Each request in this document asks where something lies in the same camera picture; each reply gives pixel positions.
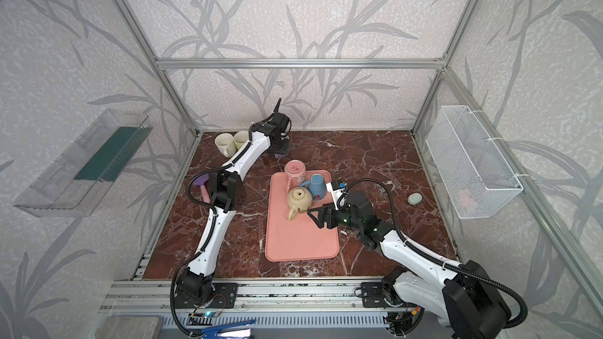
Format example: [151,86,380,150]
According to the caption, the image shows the light green mug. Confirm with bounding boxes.
[233,130,250,150]

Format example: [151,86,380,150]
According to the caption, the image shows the pink mug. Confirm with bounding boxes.
[284,160,306,194]

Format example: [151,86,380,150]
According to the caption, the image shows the white mug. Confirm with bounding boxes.
[215,133,237,159]

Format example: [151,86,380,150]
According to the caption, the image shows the pink plastic tray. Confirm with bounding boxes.
[265,172,339,262]

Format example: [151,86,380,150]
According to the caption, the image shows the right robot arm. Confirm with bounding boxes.
[308,191,529,338]

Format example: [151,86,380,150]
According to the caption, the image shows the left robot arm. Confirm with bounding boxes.
[170,111,291,308]

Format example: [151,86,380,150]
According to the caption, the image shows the blue mug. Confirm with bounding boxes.
[300,174,328,200]

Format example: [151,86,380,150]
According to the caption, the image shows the pale green soap bar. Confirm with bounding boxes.
[407,192,423,206]

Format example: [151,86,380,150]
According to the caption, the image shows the beige teapot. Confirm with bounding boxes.
[287,187,313,221]

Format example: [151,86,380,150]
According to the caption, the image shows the purple spatula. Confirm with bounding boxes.
[193,174,210,202]

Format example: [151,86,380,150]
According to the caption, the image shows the pink item in basket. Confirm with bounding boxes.
[455,189,477,212]

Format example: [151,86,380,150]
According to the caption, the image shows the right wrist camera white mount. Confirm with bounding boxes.
[327,180,347,210]

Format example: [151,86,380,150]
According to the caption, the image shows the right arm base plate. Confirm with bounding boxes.
[361,282,391,309]

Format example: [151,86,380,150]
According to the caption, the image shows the white wire basket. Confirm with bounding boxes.
[426,105,524,220]

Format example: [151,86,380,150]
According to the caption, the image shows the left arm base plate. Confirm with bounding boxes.
[174,282,239,309]

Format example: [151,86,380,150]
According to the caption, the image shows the blue handled tool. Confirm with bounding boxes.
[201,320,256,339]

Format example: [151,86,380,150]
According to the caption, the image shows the clear plastic wall shelf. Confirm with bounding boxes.
[14,109,152,218]

